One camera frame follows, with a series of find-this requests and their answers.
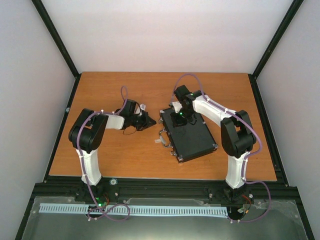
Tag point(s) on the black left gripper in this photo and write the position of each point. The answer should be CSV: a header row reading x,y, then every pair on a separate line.
x,y
147,119

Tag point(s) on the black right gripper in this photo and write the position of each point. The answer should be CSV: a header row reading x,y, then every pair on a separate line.
x,y
177,123

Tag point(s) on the black poker set case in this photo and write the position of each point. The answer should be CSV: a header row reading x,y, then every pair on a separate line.
x,y
187,140

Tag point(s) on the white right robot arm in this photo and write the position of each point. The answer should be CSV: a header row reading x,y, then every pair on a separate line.
x,y
237,134

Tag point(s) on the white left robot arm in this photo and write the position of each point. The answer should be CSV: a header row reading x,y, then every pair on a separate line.
x,y
88,130

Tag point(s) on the white perforated cable strip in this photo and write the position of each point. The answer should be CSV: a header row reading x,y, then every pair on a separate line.
x,y
136,210

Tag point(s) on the black aluminium frame rail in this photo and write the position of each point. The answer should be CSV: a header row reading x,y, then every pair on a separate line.
x,y
212,192

